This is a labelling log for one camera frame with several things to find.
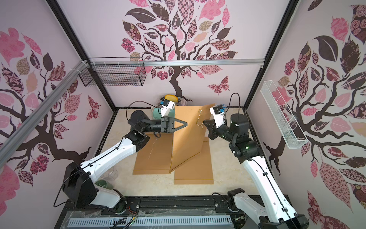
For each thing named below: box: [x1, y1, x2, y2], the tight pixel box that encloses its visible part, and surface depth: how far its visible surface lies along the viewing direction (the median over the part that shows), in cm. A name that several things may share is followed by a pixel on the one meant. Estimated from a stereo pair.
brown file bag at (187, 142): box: [169, 103, 216, 173], surface depth 61 cm
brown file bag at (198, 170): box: [173, 136, 214, 185], surface depth 85 cm
